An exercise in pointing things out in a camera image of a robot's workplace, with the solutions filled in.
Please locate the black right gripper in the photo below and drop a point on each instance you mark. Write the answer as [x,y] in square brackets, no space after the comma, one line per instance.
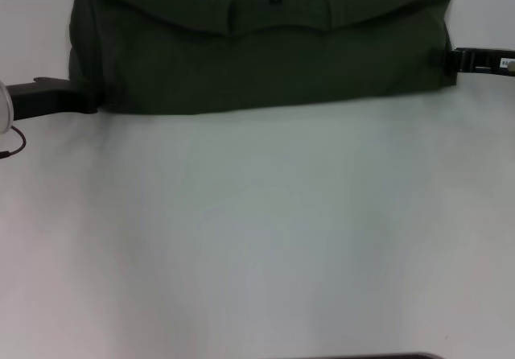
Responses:
[487,59]

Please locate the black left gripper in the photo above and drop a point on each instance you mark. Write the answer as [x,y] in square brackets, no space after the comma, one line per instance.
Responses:
[48,97]

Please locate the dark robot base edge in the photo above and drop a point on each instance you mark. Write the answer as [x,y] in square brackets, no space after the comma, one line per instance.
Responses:
[354,356]

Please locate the dark green FREE t-shirt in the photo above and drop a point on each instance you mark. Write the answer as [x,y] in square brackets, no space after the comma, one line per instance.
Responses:
[261,65]

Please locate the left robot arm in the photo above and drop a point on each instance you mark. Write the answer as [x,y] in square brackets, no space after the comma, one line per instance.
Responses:
[5,107]

